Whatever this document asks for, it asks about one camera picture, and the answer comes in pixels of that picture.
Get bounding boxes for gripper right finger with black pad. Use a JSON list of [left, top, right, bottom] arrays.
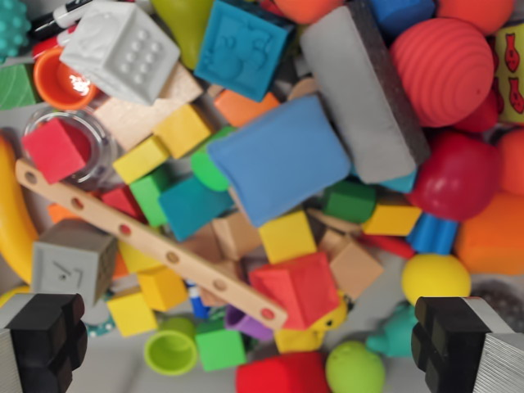
[[411, 296, 524, 393]]

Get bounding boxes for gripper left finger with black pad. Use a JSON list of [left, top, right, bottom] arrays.
[[0, 292, 89, 393]]

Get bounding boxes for grey felt black foam eraser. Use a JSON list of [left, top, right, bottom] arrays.
[[298, 0, 431, 185]]

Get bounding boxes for grey plastic bin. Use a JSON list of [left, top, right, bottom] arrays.
[[0, 0, 524, 393]]

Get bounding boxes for black bumpy ball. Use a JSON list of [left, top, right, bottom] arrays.
[[468, 280, 524, 332]]

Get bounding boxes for teal rubber animal toy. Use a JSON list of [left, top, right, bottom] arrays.
[[365, 302, 418, 359]]

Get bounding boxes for yellow plastic lemon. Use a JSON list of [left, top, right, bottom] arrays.
[[400, 252, 472, 306]]

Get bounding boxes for grey rubber embossed cube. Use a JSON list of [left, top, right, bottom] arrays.
[[31, 219, 120, 307]]

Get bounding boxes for yellow wooden block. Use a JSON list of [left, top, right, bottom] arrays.
[[112, 134, 171, 185], [153, 102, 216, 160], [118, 241, 165, 274], [106, 291, 159, 339], [257, 209, 318, 265], [137, 265, 189, 312], [273, 327, 327, 354], [360, 202, 422, 237]]

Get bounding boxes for lime green plastic fruit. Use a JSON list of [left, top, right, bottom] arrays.
[[325, 340, 386, 393]]

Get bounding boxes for large orange plastic fruit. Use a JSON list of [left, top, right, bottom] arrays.
[[454, 192, 524, 276]]

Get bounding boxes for blue ridged plastic piece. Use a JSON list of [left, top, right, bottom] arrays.
[[405, 212, 459, 257]]

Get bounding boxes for yellow rubber duck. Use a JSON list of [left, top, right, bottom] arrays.
[[313, 292, 349, 331]]

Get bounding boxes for red flat stick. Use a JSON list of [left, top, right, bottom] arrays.
[[355, 233, 417, 260]]

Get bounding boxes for lime green plastic cup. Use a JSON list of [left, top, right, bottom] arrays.
[[143, 317, 198, 377]]

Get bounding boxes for small orange block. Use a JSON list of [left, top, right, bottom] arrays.
[[47, 202, 83, 224]]

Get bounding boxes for natural wooden cube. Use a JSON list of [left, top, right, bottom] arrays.
[[318, 228, 385, 302]]

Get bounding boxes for yellow plastic banana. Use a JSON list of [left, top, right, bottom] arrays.
[[0, 134, 40, 286]]

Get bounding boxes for wooden strip with holes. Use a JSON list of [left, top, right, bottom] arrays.
[[15, 159, 288, 331]]

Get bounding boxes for blue marker pen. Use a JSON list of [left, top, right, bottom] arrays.
[[186, 280, 212, 320]]

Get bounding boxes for red wooden block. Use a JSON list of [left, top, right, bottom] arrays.
[[100, 186, 147, 224]]

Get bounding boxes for red plastic apple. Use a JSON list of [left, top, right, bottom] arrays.
[[407, 130, 503, 224]]

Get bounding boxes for red soft toy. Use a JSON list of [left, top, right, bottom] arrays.
[[235, 350, 332, 393]]

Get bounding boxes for small teal block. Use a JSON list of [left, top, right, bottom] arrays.
[[380, 167, 418, 194]]

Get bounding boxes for bright green wooden cube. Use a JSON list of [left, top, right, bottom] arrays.
[[194, 321, 247, 373]]

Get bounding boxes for dark green wooden block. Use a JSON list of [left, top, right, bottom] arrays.
[[321, 179, 377, 225]]

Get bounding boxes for red wooden cube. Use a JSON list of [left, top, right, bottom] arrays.
[[20, 117, 93, 185]]

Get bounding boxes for small orange plastic fruit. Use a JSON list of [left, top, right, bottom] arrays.
[[495, 129, 524, 196]]

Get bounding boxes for clear glass jar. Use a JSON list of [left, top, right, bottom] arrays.
[[22, 109, 120, 192]]

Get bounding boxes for teal wooden block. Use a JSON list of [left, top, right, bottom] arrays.
[[157, 175, 237, 243]]

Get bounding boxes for purple plastic piece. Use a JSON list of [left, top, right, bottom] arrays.
[[224, 305, 274, 343]]

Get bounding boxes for small red plastic fruit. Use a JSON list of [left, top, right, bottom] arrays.
[[452, 88, 500, 134]]

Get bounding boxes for green wooden cylinder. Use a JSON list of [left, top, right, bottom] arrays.
[[191, 125, 238, 193]]

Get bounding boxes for large natural wooden block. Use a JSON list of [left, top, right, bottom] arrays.
[[93, 63, 206, 152]]

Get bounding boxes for orange plastic cup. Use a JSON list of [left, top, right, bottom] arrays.
[[32, 47, 99, 111]]

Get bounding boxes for blue fabric beanbag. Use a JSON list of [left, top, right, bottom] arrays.
[[206, 94, 353, 228]]

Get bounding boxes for red ribbed rubber ball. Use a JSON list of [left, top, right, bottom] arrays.
[[388, 16, 496, 129]]

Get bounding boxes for yellow fabric fish print cube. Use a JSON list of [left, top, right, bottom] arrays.
[[490, 23, 524, 124]]

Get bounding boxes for white rubber dotted cube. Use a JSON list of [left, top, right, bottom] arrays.
[[59, 0, 181, 107]]

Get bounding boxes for round wooden disc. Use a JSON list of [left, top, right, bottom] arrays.
[[286, 77, 318, 102]]

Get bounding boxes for orange wooden block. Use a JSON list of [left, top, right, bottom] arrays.
[[213, 88, 282, 128]]

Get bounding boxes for teal bumpy ball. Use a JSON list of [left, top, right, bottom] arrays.
[[0, 0, 33, 62]]

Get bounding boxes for black marker pen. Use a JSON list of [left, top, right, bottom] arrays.
[[30, 0, 93, 42]]

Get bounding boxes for orange smooth ball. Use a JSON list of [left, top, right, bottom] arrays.
[[272, 0, 349, 25], [436, 0, 515, 37]]

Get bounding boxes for green plastic pear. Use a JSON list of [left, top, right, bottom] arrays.
[[149, 0, 216, 70]]

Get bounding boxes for dark blue soft cube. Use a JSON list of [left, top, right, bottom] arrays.
[[368, 0, 436, 40]]

